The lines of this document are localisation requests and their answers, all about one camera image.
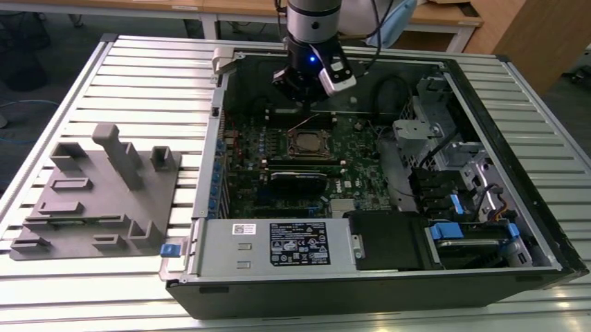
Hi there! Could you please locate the coloured wire bundle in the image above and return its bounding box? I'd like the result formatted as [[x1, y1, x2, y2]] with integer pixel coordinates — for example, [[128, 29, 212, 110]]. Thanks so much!
[[488, 202, 509, 222]]

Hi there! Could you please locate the silver chipset heatsink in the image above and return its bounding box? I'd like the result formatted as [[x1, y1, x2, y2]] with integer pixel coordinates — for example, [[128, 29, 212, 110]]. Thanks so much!
[[329, 198, 358, 212]]

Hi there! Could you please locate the silver metal bracket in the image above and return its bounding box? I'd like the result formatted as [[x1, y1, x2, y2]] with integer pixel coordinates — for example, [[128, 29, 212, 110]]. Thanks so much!
[[390, 119, 444, 149]]

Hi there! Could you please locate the silver power supply unit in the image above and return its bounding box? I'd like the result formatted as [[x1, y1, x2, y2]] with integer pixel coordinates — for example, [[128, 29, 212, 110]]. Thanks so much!
[[197, 218, 358, 276]]

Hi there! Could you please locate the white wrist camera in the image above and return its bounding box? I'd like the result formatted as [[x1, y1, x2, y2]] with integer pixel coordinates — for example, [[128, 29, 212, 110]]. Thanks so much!
[[316, 59, 358, 98]]

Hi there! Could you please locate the grey case latch handle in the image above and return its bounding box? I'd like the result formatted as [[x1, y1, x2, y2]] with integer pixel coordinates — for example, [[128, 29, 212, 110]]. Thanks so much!
[[210, 47, 237, 75]]

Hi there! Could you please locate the green motherboard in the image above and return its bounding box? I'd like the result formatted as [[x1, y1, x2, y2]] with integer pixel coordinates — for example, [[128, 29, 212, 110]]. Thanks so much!
[[220, 112, 398, 221]]

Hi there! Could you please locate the black office chair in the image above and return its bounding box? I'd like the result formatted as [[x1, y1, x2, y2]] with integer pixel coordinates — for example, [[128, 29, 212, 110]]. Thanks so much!
[[0, 10, 52, 93]]

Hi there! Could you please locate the metal drive cage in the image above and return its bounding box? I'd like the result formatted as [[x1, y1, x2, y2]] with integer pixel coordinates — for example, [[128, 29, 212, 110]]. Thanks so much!
[[397, 75, 522, 222]]

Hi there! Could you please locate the hard disk in blue carrier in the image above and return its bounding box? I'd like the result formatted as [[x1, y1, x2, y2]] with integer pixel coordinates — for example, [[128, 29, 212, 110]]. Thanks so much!
[[426, 222, 520, 270]]

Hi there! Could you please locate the black power supply label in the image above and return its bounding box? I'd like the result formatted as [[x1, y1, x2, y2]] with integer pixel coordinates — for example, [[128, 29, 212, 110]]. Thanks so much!
[[268, 222, 328, 266]]

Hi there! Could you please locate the looped black cable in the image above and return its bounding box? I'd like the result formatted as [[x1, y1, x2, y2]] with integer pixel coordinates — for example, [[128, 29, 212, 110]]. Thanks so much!
[[373, 74, 410, 116]]

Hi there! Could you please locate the wooden cabinet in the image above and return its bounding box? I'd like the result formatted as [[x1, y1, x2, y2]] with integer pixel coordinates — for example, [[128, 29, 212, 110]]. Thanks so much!
[[462, 0, 591, 98]]

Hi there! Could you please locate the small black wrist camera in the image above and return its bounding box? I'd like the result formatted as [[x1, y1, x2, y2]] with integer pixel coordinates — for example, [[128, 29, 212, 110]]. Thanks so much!
[[269, 68, 290, 89]]

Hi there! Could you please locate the thick black cable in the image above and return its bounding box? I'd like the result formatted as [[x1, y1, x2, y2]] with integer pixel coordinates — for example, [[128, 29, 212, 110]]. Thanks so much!
[[417, 126, 460, 170]]

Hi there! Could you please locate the black fan shroud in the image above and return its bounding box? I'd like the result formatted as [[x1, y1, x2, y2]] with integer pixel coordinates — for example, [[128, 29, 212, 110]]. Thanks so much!
[[344, 210, 438, 272]]

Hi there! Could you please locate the black RAM slot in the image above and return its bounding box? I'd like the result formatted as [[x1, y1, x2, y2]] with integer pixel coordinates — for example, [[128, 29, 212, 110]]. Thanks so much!
[[265, 109, 337, 120], [268, 118, 337, 129], [268, 157, 345, 167]]

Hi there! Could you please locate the black drive bay block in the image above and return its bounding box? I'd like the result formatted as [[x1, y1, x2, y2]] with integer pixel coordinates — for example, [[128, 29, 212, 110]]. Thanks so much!
[[408, 169, 466, 212]]

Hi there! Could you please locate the black PC case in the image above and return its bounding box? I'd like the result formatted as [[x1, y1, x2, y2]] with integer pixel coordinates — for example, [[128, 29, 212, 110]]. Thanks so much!
[[156, 46, 591, 321]]

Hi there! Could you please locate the dark office chair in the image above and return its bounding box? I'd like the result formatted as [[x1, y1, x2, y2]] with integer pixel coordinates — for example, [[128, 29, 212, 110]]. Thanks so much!
[[560, 44, 591, 86]]

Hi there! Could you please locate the silver CPU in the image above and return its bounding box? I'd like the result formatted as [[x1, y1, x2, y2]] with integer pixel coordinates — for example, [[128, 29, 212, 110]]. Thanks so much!
[[296, 133, 322, 153]]

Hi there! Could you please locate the black graphics card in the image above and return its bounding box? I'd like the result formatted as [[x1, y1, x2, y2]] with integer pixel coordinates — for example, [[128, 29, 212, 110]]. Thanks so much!
[[269, 169, 329, 199]]

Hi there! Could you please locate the CPU socket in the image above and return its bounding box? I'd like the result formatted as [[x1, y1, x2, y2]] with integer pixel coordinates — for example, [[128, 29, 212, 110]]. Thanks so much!
[[284, 127, 337, 160]]

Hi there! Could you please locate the grey parts rack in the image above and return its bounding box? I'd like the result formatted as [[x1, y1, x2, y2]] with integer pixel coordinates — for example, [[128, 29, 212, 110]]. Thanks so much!
[[8, 123, 184, 261]]

